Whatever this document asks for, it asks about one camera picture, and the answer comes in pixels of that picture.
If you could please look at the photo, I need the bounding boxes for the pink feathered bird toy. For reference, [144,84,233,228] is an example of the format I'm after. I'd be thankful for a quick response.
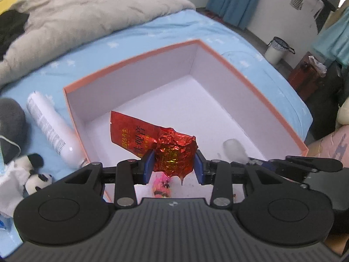
[153,173,171,199]

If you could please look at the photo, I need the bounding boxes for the red foil packet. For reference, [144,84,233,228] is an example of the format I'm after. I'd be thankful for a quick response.
[110,111,198,180]

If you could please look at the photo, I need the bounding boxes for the small panda plush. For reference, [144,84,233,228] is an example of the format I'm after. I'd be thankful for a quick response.
[14,153,53,195]

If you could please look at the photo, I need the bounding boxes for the white spray bottle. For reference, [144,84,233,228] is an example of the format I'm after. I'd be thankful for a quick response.
[26,91,87,169]

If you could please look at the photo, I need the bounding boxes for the pink cardboard box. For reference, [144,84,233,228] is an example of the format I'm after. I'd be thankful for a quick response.
[63,39,310,203]

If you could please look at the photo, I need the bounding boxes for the red brown suitcase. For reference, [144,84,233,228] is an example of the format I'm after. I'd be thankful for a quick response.
[287,52,327,102]

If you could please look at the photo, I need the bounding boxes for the white trash bin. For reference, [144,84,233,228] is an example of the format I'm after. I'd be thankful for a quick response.
[264,37,295,65]

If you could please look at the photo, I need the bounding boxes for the light blue bed sheet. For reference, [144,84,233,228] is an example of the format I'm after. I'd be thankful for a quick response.
[0,9,314,252]

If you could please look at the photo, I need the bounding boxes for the grey penguin plush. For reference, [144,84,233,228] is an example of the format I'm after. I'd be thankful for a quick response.
[0,98,27,164]

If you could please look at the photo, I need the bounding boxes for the teal hanging cloth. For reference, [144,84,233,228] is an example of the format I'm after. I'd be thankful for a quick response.
[312,8,348,67]

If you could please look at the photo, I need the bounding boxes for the grey duvet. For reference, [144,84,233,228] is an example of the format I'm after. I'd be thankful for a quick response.
[1,0,195,86]

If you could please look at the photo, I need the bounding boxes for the black clothing pile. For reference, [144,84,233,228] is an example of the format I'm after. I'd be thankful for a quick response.
[0,10,29,60]

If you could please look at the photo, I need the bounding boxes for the yellow pillow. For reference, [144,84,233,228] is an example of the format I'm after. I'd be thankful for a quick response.
[0,0,18,14]

